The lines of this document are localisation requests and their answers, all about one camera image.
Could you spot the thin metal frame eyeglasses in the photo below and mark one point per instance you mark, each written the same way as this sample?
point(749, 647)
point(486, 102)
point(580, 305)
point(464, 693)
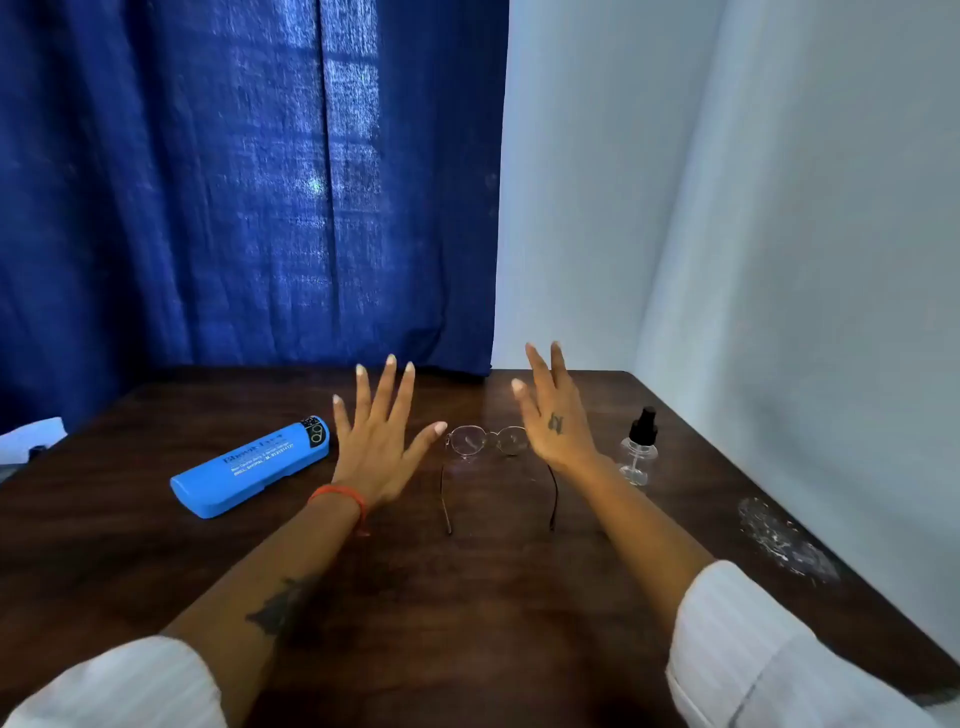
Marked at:
point(487, 454)

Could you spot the person's left middle finger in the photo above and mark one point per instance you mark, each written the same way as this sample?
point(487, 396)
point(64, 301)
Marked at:
point(383, 385)

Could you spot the crumpled clear plastic wrap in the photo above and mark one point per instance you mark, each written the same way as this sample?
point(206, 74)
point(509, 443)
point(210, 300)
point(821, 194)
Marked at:
point(784, 540)

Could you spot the blue curtain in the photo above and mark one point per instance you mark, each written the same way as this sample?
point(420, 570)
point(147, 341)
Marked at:
point(247, 187)

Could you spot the clear spray bottle black cap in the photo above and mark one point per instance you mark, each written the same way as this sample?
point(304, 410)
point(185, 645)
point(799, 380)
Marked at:
point(640, 450)

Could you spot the person's right hand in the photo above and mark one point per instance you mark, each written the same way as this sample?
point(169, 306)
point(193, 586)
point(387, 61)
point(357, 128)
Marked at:
point(553, 424)

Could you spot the person's right middle finger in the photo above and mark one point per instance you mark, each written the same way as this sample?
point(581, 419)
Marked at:
point(559, 362)

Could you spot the person's left little finger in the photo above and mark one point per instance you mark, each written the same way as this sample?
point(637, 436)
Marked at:
point(342, 419)

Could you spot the blue glasses case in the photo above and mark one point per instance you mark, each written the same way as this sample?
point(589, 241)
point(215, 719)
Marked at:
point(251, 469)

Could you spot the person's left hand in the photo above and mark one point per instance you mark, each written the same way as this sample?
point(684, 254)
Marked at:
point(373, 454)

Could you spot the person's left thumb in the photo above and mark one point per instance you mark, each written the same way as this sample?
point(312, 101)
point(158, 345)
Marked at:
point(426, 441)

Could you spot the white cloth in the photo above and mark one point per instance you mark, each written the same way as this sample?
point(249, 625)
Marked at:
point(26, 442)

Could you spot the person's left forearm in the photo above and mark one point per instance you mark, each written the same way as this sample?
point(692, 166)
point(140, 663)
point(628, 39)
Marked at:
point(259, 592)

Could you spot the person's right thumb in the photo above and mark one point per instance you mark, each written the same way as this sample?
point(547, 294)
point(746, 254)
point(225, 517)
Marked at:
point(525, 403)

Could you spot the red thread wristband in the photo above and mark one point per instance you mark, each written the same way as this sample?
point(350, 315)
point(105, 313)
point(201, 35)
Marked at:
point(341, 495)

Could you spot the person's right forearm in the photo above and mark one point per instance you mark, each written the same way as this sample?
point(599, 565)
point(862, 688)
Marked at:
point(637, 532)

